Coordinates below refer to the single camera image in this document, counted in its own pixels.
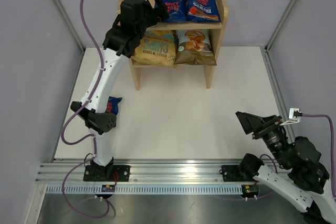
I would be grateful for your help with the light blue cassava chips bag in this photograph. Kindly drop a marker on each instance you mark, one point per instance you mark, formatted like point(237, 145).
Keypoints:
point(194, 48)

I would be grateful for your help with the yellow kettle chips bag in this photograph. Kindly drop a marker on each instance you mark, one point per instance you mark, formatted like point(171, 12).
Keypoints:
point(157, 48)

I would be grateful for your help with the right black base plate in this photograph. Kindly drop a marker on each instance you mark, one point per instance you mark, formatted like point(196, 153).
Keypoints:
point(231, 173)

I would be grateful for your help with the wooden two-tier shelf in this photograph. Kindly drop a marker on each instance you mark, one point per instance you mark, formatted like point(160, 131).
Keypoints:
point(216, 33)

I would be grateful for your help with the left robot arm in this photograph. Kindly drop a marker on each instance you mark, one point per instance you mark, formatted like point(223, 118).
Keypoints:
point(119, 45)

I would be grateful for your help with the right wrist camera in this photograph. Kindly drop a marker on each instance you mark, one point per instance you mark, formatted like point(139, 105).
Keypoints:
point(294, 117)

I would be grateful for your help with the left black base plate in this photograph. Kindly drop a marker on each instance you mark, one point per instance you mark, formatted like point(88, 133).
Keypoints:
point(119, 173)

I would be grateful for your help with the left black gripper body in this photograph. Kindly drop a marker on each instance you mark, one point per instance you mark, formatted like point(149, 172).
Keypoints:
point(150, 18)

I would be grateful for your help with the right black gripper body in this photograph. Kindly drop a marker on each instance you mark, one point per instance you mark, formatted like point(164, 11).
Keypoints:
point(272, 135)

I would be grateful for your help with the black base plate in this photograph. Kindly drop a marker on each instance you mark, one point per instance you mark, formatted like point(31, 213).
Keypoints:
point(119, 173)
point(231, 173)

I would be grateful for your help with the blue Burts bag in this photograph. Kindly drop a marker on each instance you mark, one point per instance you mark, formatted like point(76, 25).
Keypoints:
point(202, 11)
point(176, 10)
point(112, 105)

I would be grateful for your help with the white slotted cable duct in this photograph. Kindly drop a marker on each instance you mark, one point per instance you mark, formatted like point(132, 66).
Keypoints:
point(228, 189)

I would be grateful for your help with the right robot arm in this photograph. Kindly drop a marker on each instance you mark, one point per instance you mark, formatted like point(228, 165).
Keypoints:
point(309, 187)

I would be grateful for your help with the aluminium mounting rail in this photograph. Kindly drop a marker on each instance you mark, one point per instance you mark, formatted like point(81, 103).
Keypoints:
point(148, 171)

